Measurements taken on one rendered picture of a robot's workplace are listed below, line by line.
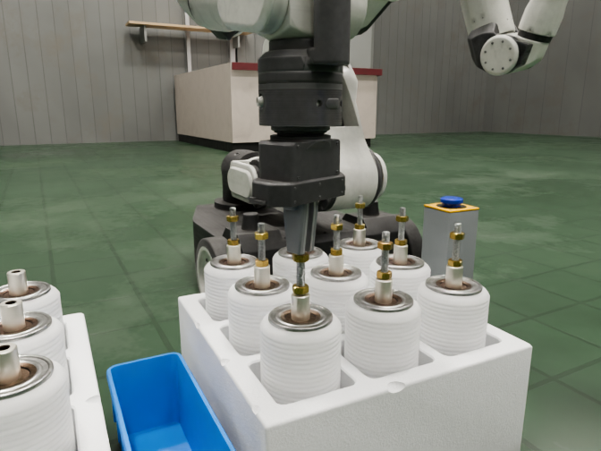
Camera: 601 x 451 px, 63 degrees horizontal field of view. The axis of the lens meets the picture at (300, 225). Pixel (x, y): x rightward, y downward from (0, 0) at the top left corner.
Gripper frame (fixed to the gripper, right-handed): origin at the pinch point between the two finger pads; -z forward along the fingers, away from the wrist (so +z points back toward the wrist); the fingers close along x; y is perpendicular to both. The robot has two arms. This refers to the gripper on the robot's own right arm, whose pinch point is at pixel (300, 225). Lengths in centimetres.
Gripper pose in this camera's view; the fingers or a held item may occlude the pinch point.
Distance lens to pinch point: 54.4
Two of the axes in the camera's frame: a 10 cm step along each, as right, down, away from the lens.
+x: 6.7, -1.8, 7.2
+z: 0.0, -9.7, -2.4
